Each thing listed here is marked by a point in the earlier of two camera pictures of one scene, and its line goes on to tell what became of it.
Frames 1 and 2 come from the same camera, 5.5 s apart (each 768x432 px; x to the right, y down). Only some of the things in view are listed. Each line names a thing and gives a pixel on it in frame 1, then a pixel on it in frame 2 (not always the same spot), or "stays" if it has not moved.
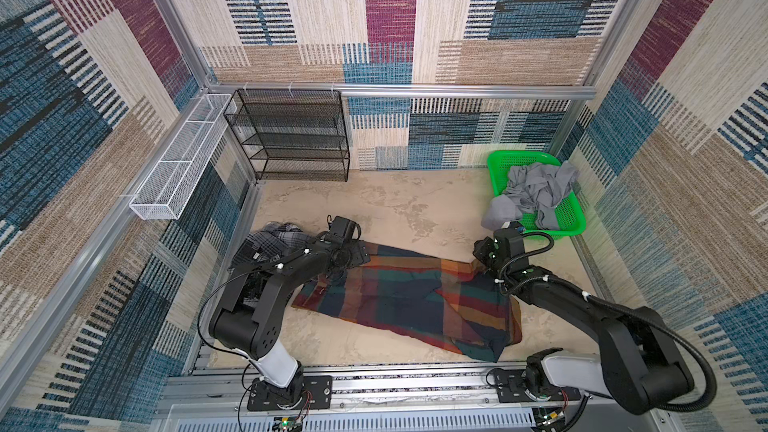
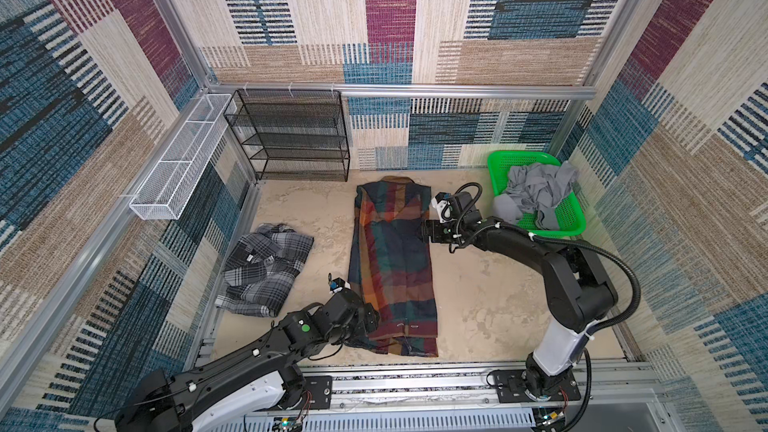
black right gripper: x=479 y=251 -> x=436 y=238
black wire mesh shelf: x=292 y=134 stays
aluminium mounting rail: x=215 y=399 stays
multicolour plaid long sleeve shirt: x=438 y=297 -> x=391 y=265
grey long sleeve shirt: x=532 y=187 stays
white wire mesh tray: x=166 y=193 stays
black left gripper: x=359 y=253 -> x=372 y=321
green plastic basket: x=569 y=210 stays
